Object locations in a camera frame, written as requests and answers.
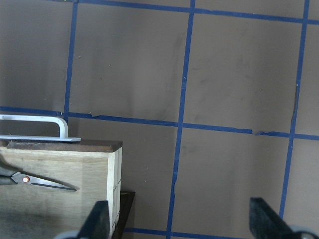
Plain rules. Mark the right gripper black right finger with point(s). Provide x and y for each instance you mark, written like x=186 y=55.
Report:
x=264 y=222

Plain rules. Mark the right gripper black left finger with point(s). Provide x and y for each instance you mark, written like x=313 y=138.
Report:
x=97 y=224

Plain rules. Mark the light wooden drawer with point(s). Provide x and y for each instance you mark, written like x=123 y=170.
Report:
x=34 y=212

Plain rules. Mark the orange grey scissors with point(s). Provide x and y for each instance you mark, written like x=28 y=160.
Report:
x=11 y=174

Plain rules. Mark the brown paper table mat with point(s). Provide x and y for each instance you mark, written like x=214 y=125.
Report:
x=215 y=101

